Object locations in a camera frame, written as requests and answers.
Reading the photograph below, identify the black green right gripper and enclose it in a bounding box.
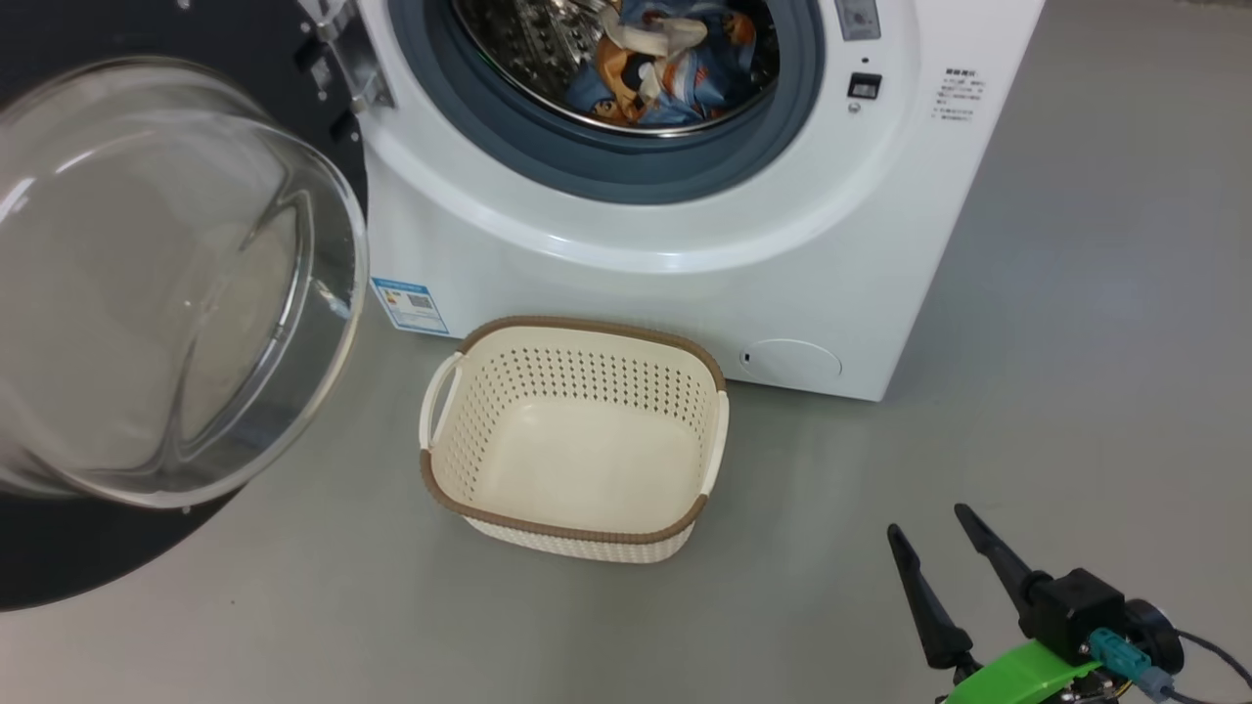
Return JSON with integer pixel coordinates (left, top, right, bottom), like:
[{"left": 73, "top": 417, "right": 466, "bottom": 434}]
[{"left": 887, "top": 504, "right": 1126, "bottom": 704}]

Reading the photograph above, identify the blue cartoon print garment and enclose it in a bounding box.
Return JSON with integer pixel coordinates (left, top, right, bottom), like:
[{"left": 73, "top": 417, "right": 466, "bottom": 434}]
[{"left": 567, "top": 0, "right": 774, "bottom": 128}]

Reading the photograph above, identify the round dark glass washer door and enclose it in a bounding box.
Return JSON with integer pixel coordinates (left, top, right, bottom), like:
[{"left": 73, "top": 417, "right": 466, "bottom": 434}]
[{"left": 0, "top": 0, "right": 371, "bottom": 612}]

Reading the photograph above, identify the white front-load washing machine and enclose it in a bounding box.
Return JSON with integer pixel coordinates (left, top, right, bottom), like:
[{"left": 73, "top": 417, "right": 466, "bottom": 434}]
[{"left": 293, "top": 0, "right": 1048, "bottom": 402}]

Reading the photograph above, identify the cream perforated laundry basket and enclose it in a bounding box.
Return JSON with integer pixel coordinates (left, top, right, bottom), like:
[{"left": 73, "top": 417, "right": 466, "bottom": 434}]
[{"left": 419, "top": 315, "right": 730, "bottom": 565}]

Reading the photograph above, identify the grey rubber door gasket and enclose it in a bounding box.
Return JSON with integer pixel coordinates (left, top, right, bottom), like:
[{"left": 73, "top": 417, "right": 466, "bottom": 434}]
[{"left": 388, "top": 0, "right": 827, "bottom": 206}]

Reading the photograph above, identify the metal door hinge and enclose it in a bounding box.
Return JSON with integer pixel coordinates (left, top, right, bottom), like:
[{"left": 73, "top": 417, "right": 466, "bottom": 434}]
[{"left": 298, "top": 0, "right": 392, "bottom": 113}]

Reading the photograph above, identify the round white filter cover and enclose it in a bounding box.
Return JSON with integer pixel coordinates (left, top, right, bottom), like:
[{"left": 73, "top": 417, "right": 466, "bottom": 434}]
[{"left": 738, "top": 339, "right": 842, "bottom": 385}]

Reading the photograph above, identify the grey instruction sticker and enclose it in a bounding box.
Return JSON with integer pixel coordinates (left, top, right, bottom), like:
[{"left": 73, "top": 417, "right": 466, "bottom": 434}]
[{"left": 834, "top": 0, "right": 881, "bottom": 42}]

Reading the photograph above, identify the blue energy label sticker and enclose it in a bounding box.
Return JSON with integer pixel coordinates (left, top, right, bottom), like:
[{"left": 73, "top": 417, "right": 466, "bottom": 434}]
[{"left": 372, "top": 278, "right": 449, "bottom": 335}]

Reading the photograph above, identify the perforated steel washer drum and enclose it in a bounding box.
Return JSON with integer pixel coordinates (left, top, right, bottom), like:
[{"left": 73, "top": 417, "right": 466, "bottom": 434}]
[{"left": 452, "top": 0, "right": 781, "bottom": 138}]

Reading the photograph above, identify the teal cable connector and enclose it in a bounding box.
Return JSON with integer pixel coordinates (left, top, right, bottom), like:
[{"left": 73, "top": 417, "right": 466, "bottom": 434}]
[{"left": 1089, "top": 629, "right": 1175, "bottom": 695}]

